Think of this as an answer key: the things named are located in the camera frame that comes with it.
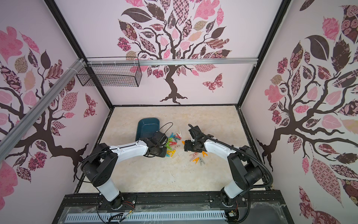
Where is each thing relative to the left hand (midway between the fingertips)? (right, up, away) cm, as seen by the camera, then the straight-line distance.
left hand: (163, 155), depth 91 cm
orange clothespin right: (+28, +1, +1) cm, 28 cm away
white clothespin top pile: (+11, +13, +9) cm, 20 cm away
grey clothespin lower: (+25, -3, -4) cm, 26 cm away
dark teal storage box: (-15, +18, +13) cm, 26 cm away
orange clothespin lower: (+22, -2, -3) cm, 22 cm away
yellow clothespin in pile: (+5, +1, +1) cm, 6 cm away
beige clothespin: (+21, +1, -1) cm, 21 cm away
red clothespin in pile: (+6, +7, +5) cm, 11 cm away
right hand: (+17, +6, -1) cm, 18 cm away
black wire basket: (-37, +58, +4) cm, 69 cm away
